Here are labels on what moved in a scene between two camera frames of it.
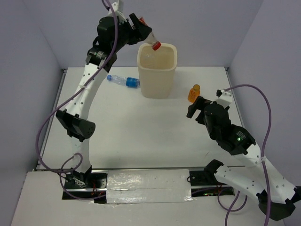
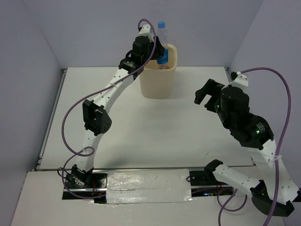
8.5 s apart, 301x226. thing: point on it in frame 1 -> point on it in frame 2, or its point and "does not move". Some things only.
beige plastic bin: [156, 68] does not move
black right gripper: [200, 102] -> [211, 87]
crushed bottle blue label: [125, 81] -> [162, 61]
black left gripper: [141, 33] -> [159, 49]
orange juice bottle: [194, 93] -> [164, 68]
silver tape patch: [130, 186] does not move
